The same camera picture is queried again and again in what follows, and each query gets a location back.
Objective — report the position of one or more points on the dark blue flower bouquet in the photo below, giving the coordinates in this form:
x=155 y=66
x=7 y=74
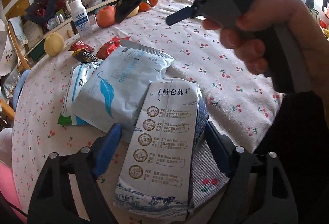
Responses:
x=41 y=7

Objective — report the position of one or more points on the person's dark clothing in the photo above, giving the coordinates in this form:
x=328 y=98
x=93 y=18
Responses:
x=295 y=149

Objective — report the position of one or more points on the white plastic bottle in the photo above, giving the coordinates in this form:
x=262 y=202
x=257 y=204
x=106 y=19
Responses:
x=81 y=18

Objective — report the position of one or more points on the person's right hand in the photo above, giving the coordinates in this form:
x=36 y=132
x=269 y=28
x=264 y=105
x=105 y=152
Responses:
x=303 y=33

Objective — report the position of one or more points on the glass kettle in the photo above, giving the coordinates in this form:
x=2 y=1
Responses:
x=68 y=6

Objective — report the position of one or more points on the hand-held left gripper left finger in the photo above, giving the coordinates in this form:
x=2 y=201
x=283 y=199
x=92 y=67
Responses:
x=108 y=149

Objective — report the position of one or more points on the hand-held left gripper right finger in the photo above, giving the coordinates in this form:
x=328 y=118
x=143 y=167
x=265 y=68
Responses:
x=217 y=146

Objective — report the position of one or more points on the large yellow pear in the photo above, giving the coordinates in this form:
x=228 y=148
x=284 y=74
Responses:
x=133 y=11

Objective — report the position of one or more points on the red orange apple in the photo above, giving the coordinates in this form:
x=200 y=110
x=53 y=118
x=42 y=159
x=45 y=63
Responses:
x=105 y=16

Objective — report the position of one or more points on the white green plastic pack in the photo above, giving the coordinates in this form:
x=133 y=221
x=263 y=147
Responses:
x=77 y=85

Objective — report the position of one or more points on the wooden chair with lace cloth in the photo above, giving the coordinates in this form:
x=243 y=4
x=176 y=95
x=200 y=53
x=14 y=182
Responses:
x=18 y=33

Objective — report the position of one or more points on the red snack wrapper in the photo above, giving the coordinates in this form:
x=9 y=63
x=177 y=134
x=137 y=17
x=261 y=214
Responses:
x=110 y=47
x=81 y=46

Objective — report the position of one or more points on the small yellow pear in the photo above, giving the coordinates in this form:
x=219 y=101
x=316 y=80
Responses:
x=54 y=43

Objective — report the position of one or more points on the black coffee sachet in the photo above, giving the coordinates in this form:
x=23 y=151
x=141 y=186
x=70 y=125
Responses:
x=87 y=58

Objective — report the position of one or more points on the blue chair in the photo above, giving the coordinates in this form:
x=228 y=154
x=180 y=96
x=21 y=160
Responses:
x=20 y=85

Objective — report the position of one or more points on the white television cabinet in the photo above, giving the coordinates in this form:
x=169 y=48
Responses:
x=60 y=25

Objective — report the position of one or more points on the blue white milk carton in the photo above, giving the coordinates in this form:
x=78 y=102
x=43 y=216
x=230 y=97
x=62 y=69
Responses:
x=159 y=141

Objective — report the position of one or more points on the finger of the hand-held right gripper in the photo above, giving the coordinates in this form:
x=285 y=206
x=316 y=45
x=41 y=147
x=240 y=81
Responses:
x=127 y=9
x=180 y=15

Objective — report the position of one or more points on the light blue feather print package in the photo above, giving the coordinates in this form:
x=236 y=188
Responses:
x=120 y=90

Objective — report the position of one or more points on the white plastic bag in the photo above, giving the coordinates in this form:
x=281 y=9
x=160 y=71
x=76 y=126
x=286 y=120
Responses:
x=5 y=139

